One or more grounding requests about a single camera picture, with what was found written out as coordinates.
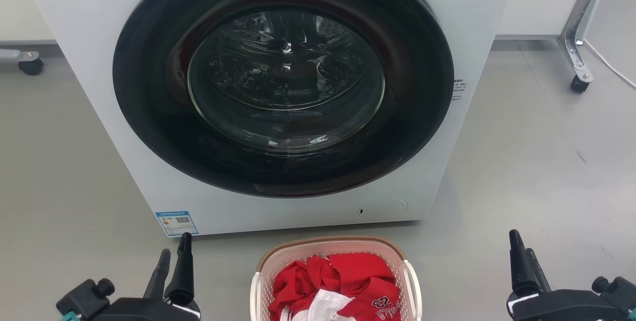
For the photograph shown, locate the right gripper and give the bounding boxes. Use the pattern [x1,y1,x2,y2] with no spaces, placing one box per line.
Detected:
[507,230,636,321]

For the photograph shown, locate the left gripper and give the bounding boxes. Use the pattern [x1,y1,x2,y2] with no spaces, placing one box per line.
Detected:
[56,233,202,321]

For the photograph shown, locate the white plastic laundry basket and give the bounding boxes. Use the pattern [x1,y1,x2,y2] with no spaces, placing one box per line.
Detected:
[250,236,423,321]

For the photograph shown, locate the blue energy label sticker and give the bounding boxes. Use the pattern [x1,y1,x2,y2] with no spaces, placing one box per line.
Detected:
[156,211,198,238]

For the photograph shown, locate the round filter cover flap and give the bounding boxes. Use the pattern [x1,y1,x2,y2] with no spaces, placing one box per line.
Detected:
[357,198,409,221]

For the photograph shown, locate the white garment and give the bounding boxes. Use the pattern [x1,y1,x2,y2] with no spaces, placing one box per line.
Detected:
[291,289,356,321]

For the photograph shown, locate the round black washer door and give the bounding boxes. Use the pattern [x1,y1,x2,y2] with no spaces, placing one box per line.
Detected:
[112,0,455,198]

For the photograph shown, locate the red jersey clothing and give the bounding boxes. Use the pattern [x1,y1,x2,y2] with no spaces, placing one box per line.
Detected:
[269,253,402,321]

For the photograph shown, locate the grey metal leg with caster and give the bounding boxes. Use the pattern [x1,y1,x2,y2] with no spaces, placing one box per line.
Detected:
[557,0,614,94]
[0,49,44,76]

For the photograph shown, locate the white front-loading washing machine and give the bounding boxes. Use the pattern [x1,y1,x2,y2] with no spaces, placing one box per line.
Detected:
[15,0,520,237]

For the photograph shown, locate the white floor cable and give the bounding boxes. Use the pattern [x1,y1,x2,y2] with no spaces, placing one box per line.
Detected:
[584,39,636,89]

